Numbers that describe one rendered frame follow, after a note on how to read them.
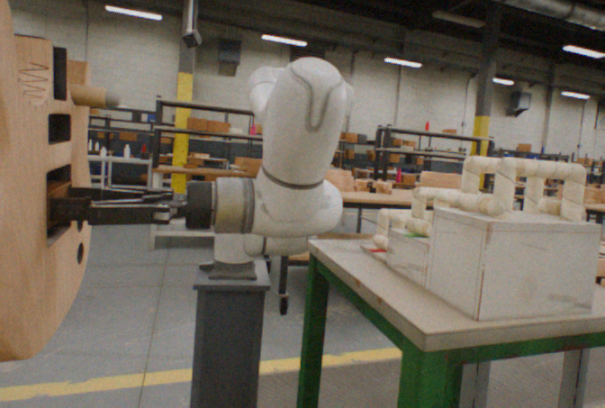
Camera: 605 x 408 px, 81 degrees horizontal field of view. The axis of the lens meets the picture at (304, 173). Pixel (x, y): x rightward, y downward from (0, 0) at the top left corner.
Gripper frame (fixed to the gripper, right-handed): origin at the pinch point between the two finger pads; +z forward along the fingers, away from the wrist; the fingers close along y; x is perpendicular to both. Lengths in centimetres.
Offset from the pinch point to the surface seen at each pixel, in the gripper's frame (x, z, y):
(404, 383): -27, -53, -11
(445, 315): -16, -60, -10
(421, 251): -10, -64, 5
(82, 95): 15.3, -0.4, 7.1
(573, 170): 10, -84, -10
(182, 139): -35, -4, 692
